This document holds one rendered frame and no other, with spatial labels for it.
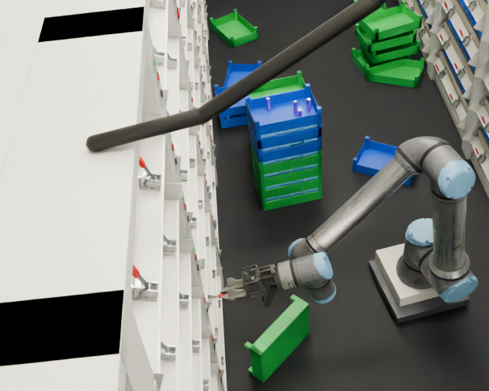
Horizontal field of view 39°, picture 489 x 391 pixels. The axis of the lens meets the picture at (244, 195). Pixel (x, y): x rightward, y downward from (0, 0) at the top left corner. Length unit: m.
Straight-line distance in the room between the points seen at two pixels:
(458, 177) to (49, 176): 1.44
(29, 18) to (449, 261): 1.71
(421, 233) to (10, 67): 1.86
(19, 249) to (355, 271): 2.30
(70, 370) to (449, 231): 1.79
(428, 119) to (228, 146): 1.10
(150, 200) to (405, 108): 2.78
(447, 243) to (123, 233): 1.71
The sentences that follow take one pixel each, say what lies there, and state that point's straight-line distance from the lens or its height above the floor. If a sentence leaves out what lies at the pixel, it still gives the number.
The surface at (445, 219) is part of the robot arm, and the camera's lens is 2.38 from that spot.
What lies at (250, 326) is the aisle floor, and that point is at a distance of 2.94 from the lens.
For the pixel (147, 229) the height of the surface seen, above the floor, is 1.51.
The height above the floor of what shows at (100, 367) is 1.76.
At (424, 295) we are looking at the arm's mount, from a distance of 2.94.
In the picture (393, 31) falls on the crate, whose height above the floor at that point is 0.27.
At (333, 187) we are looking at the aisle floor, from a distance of 3.47.
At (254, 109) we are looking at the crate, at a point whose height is 0.48.
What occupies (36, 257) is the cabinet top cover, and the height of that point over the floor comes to 1.76.
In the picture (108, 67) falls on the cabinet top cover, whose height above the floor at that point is 1.76.
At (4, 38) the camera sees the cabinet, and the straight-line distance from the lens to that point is 1.42.
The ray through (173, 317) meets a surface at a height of 1.31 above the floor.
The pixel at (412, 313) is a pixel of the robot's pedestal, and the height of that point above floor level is 0.06.
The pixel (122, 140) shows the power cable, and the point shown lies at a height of 1.78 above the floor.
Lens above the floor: 2.43
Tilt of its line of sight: 45 degrees down
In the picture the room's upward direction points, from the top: 7 degrees counter-clockwise
